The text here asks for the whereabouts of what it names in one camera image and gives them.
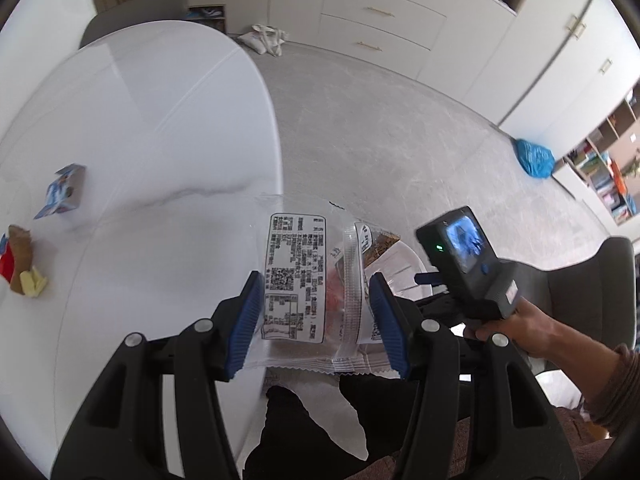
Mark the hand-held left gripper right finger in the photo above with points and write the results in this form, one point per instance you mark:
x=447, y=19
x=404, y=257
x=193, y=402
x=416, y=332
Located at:
x=390, y=330

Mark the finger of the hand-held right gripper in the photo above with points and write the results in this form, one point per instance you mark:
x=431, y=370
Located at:
x=445, y=305
x=430, y=278

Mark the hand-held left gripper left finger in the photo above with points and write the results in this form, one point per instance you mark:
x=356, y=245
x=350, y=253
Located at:
x=245, y=325

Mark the white trash bin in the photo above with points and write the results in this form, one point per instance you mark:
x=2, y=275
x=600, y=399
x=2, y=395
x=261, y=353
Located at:
x=405, y=265

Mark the clear plastic wrapper with label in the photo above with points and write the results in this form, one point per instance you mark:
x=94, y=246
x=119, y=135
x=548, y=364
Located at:
x=295, y=270

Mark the yellow paper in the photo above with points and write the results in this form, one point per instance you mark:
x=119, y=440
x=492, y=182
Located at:
x=35, y=282

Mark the blue printed small box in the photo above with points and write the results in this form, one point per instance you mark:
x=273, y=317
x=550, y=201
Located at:
x=62, y=192

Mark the person's right forearm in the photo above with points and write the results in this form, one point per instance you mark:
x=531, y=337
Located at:
x=600, y=375

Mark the person's right hand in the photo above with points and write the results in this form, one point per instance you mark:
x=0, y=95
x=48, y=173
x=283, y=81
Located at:
x=535, y=330

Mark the person's legs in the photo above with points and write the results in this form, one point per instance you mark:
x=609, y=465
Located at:
x=300, y=435

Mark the grey chair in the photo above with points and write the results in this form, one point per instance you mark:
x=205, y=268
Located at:
x=140, y=5
x=600, y=270

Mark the blue plastic bag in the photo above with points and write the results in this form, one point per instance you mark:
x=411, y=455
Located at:
x=535, y=157

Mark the open bookshelf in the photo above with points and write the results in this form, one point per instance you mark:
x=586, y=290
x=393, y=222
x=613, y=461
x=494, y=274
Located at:
x=607, y=180

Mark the tall white cupboard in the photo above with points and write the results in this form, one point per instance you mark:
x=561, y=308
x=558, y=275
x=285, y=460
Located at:
x=540, y=60

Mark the white tote bag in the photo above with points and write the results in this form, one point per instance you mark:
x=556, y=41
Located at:
x=265, y=37

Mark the tall beige wardrobe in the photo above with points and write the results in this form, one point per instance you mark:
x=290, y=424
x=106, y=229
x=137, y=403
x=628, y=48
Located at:
x=295, y=0

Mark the blue sneakers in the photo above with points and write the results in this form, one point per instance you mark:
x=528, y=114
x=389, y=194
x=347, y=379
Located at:
x=206, y=11

